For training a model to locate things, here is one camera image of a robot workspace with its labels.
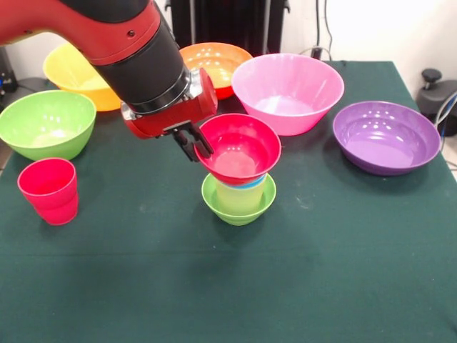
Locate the yellow cup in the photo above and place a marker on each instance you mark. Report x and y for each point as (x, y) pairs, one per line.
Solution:
(239, 200)

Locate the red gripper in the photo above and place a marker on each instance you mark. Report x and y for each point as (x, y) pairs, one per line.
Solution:
(175, 118)

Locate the small green bowl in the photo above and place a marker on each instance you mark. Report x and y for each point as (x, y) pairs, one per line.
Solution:
(239, 218)

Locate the large green bowl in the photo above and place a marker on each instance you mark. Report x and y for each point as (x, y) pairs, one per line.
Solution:
(43, 125)

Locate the blue cup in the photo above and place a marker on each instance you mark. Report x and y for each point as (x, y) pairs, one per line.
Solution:
(246, 186)

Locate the dark green tablecloth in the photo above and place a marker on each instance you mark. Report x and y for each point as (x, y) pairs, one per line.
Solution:
(178, 286)

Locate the purple bowl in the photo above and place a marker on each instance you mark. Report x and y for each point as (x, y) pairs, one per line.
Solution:
(385, 139)

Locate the orange bowl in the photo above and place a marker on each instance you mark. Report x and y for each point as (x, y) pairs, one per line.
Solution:
(221, 60)

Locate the large yellow bowl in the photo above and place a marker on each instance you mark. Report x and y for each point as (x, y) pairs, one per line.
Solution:
(68, 75)

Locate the small red bowl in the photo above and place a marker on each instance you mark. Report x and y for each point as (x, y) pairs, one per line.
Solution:
(242, 143)

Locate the large pink bowl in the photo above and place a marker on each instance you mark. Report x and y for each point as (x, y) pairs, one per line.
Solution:
(285, 93)

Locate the black equipment box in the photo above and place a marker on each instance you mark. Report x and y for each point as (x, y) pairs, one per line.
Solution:
(7, 78)

